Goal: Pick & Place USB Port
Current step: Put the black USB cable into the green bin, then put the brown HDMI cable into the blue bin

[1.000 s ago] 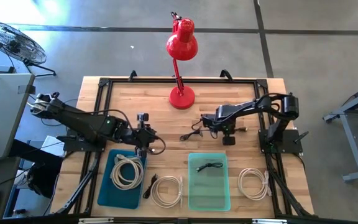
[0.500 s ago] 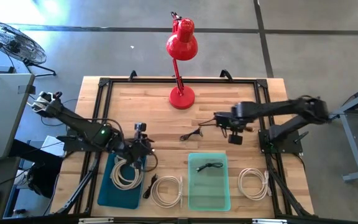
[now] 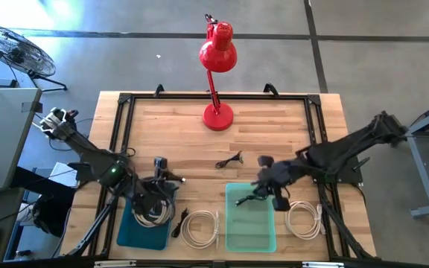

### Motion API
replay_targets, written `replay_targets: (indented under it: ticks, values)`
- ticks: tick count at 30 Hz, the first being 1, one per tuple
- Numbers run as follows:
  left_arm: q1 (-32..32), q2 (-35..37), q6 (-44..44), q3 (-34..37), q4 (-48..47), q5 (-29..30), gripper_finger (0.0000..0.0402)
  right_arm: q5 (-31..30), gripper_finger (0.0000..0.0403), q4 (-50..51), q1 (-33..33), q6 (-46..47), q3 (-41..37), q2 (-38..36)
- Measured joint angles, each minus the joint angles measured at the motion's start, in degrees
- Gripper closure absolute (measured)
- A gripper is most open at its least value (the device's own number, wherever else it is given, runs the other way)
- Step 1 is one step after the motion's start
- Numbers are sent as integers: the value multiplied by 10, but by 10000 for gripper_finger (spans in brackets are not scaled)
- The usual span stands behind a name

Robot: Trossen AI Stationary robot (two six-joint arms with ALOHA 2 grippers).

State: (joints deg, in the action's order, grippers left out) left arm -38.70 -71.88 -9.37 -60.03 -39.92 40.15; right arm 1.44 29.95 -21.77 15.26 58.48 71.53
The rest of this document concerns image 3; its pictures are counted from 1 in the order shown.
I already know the black floor fan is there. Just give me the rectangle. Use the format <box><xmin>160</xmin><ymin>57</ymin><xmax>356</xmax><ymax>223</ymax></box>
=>
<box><xmin>0</xmin><ymin>24</ymin><xmax>69</xmax><ymax>93</ymax></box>

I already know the grey desk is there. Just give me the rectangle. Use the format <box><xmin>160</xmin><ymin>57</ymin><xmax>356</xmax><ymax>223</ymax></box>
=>
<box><xmin>0</xmin><ymin>86</ymin><xmax>42</xmax><ymax>191</ymax></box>

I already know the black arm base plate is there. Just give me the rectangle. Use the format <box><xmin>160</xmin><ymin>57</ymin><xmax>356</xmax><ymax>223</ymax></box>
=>
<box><xmin>310</xmin><ymin>154</ymin><xmax>371</xmax><ymax>184</ymax></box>
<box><xmin>69</xmin><ymin>159</ymin><xmax>130</xmax><ymax>183</ymax></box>

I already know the black bag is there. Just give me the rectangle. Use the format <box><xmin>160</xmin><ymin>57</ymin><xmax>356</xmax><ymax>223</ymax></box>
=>
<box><xmin>31</xmin><ymin>193</ymin><xmax>74</xmax><ymax>238</ymax></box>

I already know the grey metal table stand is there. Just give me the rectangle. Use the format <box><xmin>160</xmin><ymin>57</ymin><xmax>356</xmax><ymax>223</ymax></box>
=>
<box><xmin>404</xmin><ymin>95</ymin><xmax>429</xmax><ymax>220</ymax></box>

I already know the silver metal bracket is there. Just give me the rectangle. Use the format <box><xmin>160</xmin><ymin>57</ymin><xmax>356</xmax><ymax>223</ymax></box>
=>
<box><xmin>302</xmin><ymin>261</ymin><xmax>345</xmax><ymax>268</ymax></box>
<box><xmin>94</xmin><ymin>259</ymin><xmax>137</xmax><ymax>268</ymax></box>

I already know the translucent green plastic bin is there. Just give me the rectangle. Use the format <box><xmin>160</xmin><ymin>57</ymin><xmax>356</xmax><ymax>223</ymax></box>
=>
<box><xmin>224</xmin><ymin>182</ymin><xmax>277</xmax><ymax>253</ymax></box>

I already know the red desk lamp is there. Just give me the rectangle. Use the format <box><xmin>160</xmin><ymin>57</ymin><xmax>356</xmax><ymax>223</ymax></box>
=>
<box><xmin>198</xmin><ymin>13</ymin><xmax>238</xmax><ymax>132</ymax></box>

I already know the black aluminium table frame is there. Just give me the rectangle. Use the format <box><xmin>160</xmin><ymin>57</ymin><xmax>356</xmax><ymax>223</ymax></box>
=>
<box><xmin>65</xmin><ymin>83</ymin><xmax>378</xmax><ymax>261</ymax></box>

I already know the white paper sheet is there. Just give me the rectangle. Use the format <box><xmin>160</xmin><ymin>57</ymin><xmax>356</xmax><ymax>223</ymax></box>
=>
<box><xmin>48</xmin><ymin>162</ymin><xmax>78</xmax><ymax>189</ymax></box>

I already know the black USB cable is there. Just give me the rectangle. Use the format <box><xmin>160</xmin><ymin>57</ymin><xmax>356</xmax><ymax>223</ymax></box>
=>
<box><xmin>171</xmin><ymin>207</ymin><xmax>190</xmax><ymax>239</ymax></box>
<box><xmin>235</xmin><ymin>193</ymin><xmax>271</xmax><ymax>207</ymax></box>
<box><xmin>215</xmin><ymin>150</ymin><xmax>244</xmax><ymax>169</ymax></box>

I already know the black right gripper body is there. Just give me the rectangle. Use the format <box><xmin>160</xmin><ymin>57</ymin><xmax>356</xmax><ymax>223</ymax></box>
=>
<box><xmin>253</xmin><ymin>156</ymin><xmax>297</xmax><ymax>212</ymax></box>

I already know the dark teal plastic bin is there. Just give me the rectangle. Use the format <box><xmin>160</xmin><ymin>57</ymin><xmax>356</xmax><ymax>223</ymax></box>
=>
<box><xmin>116</xmin><ymin>182</ymin><xmax>178</xmax><ymax>251</ymax></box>

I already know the white ethernet cable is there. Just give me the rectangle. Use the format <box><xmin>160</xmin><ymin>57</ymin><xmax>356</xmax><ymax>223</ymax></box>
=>
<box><xmin>179</xmin><ymin>210</ymin><xmax>221</xmax><ymax>249</ymax></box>
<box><xmin>285</xmin><ymin>200</ymin><xmax>326</xmax><ymax>241</ymax></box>
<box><xmin>131</xmin><ymin>200</ymin><xmax>174</xmax><ymax>229</ymax></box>

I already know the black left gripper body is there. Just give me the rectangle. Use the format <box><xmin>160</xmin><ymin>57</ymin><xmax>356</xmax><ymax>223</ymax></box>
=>
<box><xmin>136</xmin><ymin>156</ymin><xmax>177</xmax><ymax>220</ymax></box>

